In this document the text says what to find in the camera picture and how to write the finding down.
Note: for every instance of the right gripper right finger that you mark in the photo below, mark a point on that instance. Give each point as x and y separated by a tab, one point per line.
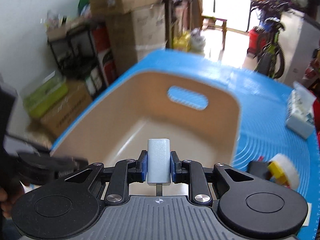
198	178

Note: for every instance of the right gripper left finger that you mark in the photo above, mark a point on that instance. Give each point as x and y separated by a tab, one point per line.
86	185

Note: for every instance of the small silver rectangular box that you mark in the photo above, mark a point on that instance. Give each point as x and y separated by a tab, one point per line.
158	171

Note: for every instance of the beige plastic storage bin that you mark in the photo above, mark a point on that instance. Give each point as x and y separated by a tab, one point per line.
201	121

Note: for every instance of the white masking tape roll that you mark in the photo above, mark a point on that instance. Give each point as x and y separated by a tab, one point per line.
289	169

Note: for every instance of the floor cardboard box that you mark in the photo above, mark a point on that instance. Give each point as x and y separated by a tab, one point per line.
64	112

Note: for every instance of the blue silicone table mat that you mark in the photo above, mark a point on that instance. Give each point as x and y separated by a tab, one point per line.
263	111

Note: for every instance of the green plastic container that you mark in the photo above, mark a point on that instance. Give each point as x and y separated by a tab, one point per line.
43	93

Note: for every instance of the black metal shelf rack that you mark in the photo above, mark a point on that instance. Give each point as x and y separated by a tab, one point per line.
77	59

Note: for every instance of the tissue pack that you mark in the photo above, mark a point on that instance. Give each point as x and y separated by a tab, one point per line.
300	115

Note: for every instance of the large stacked cardboard box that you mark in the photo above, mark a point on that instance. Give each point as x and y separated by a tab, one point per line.
136	34

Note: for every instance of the yellow oil jug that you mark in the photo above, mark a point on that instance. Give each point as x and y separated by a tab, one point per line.
181	43

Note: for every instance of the green black bicycle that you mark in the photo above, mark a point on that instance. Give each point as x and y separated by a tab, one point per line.
266	47

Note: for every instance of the wooden chair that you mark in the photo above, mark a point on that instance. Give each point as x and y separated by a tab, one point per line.
213	23

